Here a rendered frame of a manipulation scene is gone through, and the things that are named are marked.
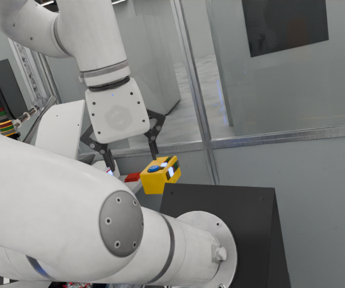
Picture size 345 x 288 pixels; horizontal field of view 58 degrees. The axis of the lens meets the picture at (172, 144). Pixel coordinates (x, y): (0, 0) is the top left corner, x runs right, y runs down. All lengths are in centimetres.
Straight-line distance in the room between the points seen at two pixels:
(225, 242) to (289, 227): 111
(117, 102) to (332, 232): 142
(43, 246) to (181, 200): 48
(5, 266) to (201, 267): 34
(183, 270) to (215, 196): 21
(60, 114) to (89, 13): 107
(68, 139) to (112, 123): 91
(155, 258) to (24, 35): 40
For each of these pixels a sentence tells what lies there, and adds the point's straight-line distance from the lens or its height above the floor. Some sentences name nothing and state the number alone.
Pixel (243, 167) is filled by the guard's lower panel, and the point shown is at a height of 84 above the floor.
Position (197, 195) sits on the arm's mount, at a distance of 74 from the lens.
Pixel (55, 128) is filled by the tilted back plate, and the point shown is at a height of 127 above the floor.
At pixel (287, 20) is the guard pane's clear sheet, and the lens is 145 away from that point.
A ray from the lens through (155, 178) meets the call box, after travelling 119.
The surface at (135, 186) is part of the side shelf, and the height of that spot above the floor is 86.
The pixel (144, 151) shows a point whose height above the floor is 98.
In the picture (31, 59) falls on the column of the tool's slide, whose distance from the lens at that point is 186.
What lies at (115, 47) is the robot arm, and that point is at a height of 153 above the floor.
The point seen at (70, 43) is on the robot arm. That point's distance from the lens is 56.
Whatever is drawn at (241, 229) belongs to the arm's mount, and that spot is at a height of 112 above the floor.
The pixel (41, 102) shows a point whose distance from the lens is 175.
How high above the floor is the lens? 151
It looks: 18 degrees down
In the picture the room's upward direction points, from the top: 15 degrees counter-clockwise
